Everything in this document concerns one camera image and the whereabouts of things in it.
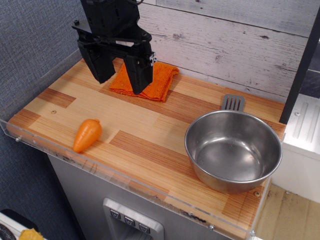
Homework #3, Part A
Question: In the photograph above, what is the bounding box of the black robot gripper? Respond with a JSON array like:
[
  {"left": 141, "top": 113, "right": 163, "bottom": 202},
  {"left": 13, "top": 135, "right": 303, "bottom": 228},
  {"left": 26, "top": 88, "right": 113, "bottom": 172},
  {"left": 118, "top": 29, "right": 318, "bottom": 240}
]
[{"left": 72, "top": 0, "right": 157, "bottom": 95}]

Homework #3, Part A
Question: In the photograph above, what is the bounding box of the orange toy carrot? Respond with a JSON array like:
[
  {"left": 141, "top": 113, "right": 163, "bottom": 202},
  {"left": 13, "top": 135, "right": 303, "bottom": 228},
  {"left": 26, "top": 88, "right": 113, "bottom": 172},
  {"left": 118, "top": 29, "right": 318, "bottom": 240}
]
[{"left": 72, "top": 119, "right": 103, "bottom": 153}]

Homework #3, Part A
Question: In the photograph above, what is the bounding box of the stainless steel bowl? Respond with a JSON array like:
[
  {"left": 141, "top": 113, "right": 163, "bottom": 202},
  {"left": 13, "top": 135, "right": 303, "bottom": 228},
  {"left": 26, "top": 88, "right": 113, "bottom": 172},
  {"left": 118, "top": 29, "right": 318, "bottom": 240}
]
[{"left": 184, "top": 110, "right": 283, "bottom": 194}]

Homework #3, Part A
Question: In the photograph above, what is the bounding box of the folded orange cloth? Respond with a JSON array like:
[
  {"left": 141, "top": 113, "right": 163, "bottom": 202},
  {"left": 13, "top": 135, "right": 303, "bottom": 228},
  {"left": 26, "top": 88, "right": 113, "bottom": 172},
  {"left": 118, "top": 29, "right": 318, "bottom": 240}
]
[{"left": 109, "top": 61, "right": 179, "bottom": 103}]

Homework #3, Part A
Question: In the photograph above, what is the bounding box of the clear acrylic table guard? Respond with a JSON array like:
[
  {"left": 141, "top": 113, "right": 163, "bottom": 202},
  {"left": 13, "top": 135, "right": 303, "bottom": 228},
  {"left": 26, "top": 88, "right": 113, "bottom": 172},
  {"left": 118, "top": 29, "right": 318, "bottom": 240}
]
[{"left": 0, "top": 36, "right": 286, "bottom": 240}]

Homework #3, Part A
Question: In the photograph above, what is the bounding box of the grey toy spatula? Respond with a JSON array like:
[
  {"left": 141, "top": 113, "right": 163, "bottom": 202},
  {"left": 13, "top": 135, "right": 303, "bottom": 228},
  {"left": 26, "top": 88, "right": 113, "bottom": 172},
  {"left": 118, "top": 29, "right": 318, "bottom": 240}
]
[{"left": 221, "top": 94, "right": 245, "bottom": 112}]

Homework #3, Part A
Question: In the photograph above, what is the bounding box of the grey toy fridge cabinet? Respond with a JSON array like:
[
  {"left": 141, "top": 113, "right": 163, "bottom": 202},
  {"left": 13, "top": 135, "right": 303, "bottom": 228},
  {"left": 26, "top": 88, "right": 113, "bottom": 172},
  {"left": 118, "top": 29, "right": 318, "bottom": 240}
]
[{"left": 46, "top": 152, "right": 226, "bottom": 240}]

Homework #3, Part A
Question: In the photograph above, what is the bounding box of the silver dispenser button panel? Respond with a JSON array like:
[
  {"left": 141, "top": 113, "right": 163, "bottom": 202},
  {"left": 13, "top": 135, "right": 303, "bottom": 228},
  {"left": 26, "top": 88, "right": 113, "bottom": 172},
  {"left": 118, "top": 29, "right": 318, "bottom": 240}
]
[{"left": 103, "top": 197, "right": 165, "bottom": 240}]

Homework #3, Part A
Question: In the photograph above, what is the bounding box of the black right upright post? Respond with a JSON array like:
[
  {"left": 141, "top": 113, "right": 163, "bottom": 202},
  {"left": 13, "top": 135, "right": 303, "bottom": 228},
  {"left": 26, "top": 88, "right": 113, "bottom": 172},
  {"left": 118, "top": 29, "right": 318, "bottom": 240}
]
[{"left": 279, "top": 9, "right": 320, "bottom": 124}]

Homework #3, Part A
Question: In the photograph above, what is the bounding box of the white rail with black base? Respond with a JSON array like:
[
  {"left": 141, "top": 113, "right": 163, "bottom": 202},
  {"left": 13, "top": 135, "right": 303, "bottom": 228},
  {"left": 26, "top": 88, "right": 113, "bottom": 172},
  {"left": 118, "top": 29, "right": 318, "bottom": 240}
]
[{"left": 0, "top": 209, "right": 39, "bottom": 240}]

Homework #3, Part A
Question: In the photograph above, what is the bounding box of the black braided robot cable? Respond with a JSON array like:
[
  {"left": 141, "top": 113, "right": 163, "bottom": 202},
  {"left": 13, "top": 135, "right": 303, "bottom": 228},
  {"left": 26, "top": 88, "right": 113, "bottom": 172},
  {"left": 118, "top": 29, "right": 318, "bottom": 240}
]
[{"left": 0, "top": 223, "right": 16, "bottom": 240}]

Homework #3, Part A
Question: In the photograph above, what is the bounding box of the white aluminium frame block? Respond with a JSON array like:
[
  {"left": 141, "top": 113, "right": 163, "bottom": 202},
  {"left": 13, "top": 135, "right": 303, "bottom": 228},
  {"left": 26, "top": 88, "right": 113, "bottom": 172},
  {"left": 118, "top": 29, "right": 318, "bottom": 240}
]
[{"left": 271, "top": 94, "right": 320, "bottom": 203}]

